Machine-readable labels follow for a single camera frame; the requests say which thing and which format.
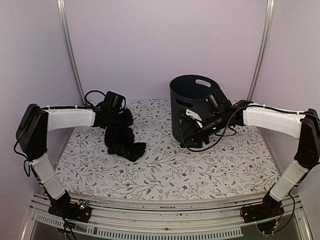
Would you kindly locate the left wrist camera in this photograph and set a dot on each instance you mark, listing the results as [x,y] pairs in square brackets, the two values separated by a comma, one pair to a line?
[114,100]

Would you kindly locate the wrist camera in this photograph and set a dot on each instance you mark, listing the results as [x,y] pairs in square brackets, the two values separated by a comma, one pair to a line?
[114,100]
[187,113]

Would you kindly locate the aluminium frame post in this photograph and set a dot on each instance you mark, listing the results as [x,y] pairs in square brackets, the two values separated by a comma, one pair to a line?
[62,13]
[267,24]

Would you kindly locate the right aluminium frame post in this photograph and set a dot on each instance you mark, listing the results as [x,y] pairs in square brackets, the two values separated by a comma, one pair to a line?
[267,24]

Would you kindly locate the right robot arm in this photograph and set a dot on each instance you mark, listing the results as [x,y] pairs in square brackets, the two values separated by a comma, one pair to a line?
[303,126]

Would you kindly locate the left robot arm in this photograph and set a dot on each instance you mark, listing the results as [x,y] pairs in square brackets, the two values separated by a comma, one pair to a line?
[32,136]

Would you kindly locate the left aluminium frame post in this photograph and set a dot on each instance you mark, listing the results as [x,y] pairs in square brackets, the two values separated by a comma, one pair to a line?
[62,13]

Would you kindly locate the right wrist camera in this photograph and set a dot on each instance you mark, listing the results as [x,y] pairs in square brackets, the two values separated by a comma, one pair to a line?
[187,113]

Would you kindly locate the black plastic trash bag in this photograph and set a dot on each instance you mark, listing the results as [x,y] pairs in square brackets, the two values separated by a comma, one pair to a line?
[119,138]

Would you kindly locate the aluminium front rail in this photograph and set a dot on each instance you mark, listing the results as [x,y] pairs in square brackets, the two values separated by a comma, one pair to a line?
[130,219]

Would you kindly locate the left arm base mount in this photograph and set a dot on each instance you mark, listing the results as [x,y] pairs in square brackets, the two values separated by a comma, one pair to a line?
[78,211]

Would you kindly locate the dark grey trash bin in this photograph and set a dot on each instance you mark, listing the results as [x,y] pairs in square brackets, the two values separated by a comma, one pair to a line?
[189,92]

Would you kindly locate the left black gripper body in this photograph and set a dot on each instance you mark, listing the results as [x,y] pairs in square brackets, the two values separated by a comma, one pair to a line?
[113,113]

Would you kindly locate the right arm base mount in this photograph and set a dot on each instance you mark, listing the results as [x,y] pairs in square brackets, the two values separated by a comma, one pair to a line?
[257,212]

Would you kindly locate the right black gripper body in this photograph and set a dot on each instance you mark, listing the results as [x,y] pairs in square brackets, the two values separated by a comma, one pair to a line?
[197,130]

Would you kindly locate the floral patterned table mat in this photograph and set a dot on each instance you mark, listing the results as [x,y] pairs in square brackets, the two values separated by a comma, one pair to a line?
[238,164]

